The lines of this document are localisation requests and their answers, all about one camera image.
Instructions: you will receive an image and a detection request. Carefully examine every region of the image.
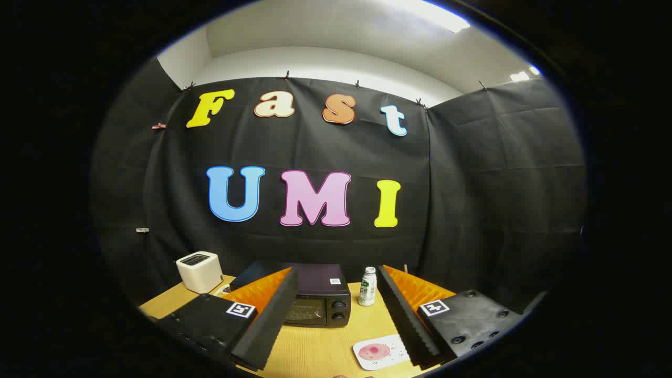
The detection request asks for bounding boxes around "black toaster oven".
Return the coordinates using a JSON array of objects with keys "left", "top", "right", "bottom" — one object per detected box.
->
[{"left": 230, "top": 261, "right": 352, "bottom": 328}]

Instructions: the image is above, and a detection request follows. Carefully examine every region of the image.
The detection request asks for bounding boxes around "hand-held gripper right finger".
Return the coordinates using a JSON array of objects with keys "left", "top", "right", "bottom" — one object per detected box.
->
[{"left": 377, "top": 265, "right": 527, "bottom": 369}]

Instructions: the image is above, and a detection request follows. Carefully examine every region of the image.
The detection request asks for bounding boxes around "round pink food slice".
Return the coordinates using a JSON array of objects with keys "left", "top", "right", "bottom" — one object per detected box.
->
[{"left": 358, "top": 343, "right": 391, "bottom": 362}]

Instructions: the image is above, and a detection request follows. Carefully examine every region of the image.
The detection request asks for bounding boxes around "white bread toaster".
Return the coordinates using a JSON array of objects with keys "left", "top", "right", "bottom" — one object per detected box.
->
[{"left": 176, "top": 251, "right": 224, "bottom": 295}]

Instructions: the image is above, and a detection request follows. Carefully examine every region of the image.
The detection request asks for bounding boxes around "white square plate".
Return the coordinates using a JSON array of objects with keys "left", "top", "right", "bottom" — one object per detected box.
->
[{"left": 353, "top": 334, "right": 411, "bottom": 371}]

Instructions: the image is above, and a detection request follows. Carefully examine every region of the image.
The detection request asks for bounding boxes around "white drink bottle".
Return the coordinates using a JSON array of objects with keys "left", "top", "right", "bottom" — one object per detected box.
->
[{"left": 358, "top": 267, "right": 377, "bottom": 307}]

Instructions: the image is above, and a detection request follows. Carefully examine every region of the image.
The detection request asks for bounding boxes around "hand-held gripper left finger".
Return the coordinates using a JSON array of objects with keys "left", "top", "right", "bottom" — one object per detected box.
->
[{"left": 156, "top": 267, "right": 300, "bottom": 372}]

